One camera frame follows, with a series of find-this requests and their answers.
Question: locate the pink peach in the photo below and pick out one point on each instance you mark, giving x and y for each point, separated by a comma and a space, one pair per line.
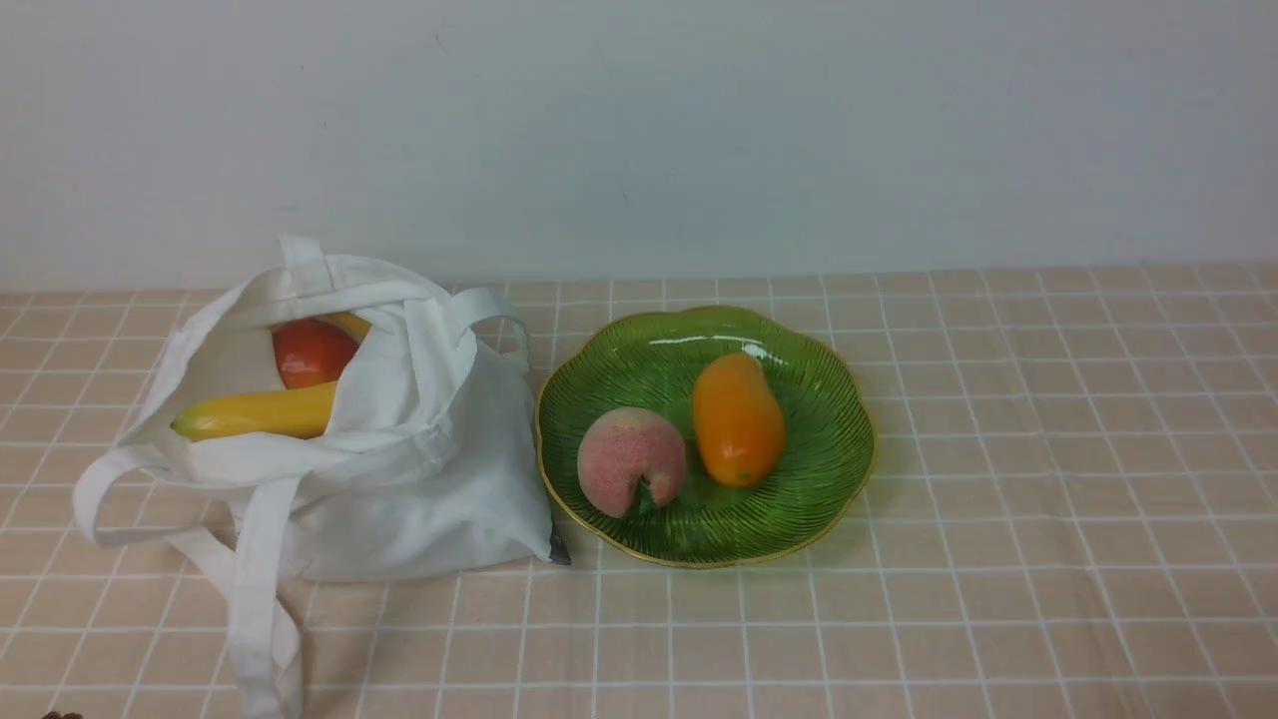
626, 448

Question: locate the white cloth tote bag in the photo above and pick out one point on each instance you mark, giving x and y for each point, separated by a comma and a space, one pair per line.
425, 462

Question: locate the green glass plate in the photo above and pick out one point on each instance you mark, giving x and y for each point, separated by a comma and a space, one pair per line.
651, 360

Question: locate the red apple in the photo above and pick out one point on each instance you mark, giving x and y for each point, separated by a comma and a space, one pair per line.
311, 352

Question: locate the orange mango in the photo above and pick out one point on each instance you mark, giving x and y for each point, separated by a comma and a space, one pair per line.
738, 422

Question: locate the yellow banana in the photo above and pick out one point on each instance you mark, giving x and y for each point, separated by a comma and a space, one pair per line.
294, 412
352, 324

